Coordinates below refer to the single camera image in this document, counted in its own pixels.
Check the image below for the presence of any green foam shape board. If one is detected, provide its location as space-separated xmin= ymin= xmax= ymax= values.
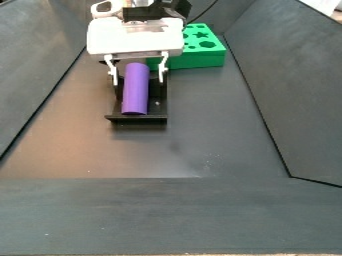
xmin=146 ymin=22 xmax=227 ymax=72

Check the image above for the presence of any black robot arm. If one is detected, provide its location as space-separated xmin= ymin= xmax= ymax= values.
xmin=87 ymin=0 xmax=191 ymax=86

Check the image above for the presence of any purple cylinder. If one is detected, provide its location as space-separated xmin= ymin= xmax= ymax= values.
xmin=122 ymin=62 xmax=150 ymax=115

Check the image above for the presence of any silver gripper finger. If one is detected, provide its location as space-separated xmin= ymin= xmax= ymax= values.
xmin=158 ymin=51 xmax=170 ymax=84
xmin=104 ymin=54 xmax=118 ymax=86

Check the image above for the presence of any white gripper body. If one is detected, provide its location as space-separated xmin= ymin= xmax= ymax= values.
xmin=87 ymin=0 xmax=185 ymax=60

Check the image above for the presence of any black cradle stand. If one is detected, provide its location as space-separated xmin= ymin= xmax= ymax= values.
xmin=106 ymin=72 xmax=169 ymax=122

